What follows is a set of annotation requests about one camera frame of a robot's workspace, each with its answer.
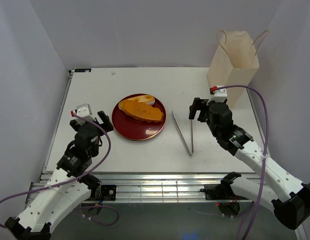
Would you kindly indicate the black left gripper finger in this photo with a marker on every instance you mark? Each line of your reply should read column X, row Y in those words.
column 107, row 125
column 105, row 118

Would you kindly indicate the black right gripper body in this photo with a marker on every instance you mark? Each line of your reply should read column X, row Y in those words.
column 216, row 131

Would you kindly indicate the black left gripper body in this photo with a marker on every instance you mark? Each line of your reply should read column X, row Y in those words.
column 98, row 131

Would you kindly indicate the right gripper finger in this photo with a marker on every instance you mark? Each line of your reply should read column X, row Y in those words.
column 194, row 107
column 203, row 110

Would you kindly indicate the metal serving tongs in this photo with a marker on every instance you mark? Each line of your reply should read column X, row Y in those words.
column 189, row 150

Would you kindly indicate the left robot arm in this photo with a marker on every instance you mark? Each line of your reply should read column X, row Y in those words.
column 68, row 185

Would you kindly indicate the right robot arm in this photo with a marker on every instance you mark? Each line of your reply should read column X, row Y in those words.
column 285, row 195

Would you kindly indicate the flat orange bread slice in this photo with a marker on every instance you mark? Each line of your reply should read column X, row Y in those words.
column 141, row 111

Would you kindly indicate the long white baguette bread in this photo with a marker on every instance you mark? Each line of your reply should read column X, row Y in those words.
column 144, row 98

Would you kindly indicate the cream paper bag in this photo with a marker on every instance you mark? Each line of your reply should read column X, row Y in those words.
column 235, row 61

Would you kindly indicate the dark red round plate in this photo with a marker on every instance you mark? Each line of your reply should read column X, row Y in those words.
column 137, row 130

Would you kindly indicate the black label sticker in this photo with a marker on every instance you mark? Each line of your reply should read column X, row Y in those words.
column 82, row 70

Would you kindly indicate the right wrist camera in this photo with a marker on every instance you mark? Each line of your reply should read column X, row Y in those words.
column 218, row 94

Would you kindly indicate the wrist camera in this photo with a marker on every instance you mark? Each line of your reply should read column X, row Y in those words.
column 82, row 113
column 218, row 94

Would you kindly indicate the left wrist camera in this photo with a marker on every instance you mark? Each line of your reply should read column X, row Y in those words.
column 82, row 113

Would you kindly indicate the aluminium table frame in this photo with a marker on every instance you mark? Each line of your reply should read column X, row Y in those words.
column 176, row 88

